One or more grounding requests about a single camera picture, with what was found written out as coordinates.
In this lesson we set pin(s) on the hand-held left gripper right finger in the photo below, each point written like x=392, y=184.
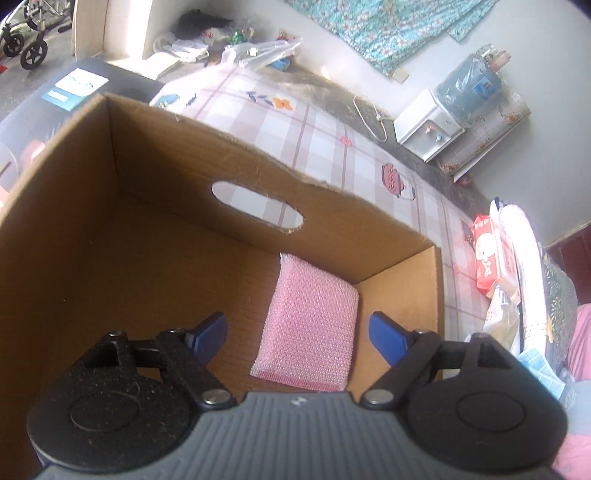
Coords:
x=385, y=339

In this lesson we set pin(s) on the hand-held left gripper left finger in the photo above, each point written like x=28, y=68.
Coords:
x=210, y=334

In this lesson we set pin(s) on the pink sponge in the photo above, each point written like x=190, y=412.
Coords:
x=309, y=323

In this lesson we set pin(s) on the brown cardboard box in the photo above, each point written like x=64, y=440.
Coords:
x=138, y=254

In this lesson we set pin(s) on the small clear plastic bag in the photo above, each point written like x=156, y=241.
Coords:
x=501, y=323

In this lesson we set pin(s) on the red wet wipes pack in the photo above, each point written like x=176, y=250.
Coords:
x=489, y=258

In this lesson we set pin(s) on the light blue packet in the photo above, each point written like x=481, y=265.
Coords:
x=540, y=369

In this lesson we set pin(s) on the white striped towel blanket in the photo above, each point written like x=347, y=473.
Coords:
x=521, y=240

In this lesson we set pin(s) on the green leaf print pillow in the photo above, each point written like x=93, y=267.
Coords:
x=558, y=295

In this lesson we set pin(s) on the pink bedding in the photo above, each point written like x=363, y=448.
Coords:
x=579, y=337

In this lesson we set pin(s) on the dark red wooden headboard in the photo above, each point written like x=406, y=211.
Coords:
x=572, y=254

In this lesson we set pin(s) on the white water dispenser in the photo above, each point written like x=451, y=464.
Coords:
x=420, y=124

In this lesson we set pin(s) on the floral patterned paper roll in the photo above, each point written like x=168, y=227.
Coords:
x=498, y=124

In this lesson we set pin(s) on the black orange appliance box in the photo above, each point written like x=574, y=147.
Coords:
x=27, y=115

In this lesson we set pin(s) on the clear white plastic bag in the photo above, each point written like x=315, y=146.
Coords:
x=263, y=53

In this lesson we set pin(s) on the small bottle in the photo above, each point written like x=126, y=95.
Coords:
x=501, y=59

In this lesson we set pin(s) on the black cloth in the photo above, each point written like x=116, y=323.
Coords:
x=198, y=23

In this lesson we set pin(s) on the wheelchair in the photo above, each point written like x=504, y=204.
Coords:
x=32, y=53

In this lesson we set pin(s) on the wall socket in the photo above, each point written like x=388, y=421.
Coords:
x=400, y=76

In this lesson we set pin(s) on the teal floral wall cloth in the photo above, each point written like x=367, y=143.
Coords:
x=369, y=27

